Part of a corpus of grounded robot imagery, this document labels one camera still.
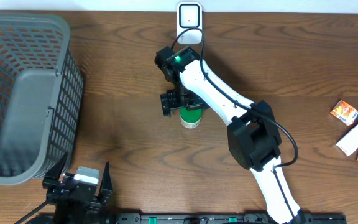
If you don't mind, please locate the green lid jar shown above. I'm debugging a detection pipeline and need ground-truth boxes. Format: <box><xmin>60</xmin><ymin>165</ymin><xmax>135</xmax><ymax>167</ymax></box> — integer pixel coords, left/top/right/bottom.
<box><xmin>180</xmin><ymin>108</ymin><xmax>203</xmax><ymax>129</ymax></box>

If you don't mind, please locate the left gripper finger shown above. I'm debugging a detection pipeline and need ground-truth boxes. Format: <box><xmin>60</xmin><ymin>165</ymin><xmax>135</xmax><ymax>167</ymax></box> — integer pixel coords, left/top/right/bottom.
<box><xmin>98</xmin><ymin>162</ymin><xmax>113</xmax><ymax>205</ymax></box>
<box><xmin>44</xmin><ymin>152</ymin><xmax>68</xmax><ymax>180</ymax></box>

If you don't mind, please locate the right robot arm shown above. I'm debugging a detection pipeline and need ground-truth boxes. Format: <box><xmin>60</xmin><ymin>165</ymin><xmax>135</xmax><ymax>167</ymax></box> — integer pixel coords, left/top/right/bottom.
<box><xmin>154</xmin><ymin>47</ymin><xmax>301</xmax><ymax>223</ymax></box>

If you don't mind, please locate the grey plastic mesh basket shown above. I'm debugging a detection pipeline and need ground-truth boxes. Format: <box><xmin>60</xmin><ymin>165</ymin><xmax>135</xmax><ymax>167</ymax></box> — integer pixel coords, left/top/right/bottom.
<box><xmin>0</xmin><ymin>12</ymin><xmax>85</xmax><ymax>185</ymax></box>

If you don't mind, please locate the white green carton box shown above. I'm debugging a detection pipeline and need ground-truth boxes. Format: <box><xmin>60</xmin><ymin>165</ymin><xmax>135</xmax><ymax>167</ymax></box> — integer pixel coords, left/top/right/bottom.
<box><xmin>336</xmin><ymin>124</ymin><xmax>358</xmax><ymax>156</ymax></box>

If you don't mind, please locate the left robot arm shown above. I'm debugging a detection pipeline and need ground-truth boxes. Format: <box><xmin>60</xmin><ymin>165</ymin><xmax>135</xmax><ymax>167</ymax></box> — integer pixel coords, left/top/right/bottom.
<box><xmin>24</xmin><ymin>153</ymin><xmax>115</xmax><ymax>223</ymax></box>

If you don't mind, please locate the white barcode scanner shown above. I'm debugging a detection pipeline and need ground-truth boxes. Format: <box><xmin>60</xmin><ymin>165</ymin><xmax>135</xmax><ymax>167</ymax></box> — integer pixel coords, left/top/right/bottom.
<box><xmin>177</xmin><ymin>2</ymin><xmax>203</xmax><ymax>45</ymax></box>

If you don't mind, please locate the orange snack packet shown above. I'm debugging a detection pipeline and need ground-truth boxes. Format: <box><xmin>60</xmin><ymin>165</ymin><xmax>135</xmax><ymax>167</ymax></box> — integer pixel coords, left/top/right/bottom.
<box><xmin>330</xmin><ymin>100</ymin><xmax>358</xmax><ymax>126</ymax></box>

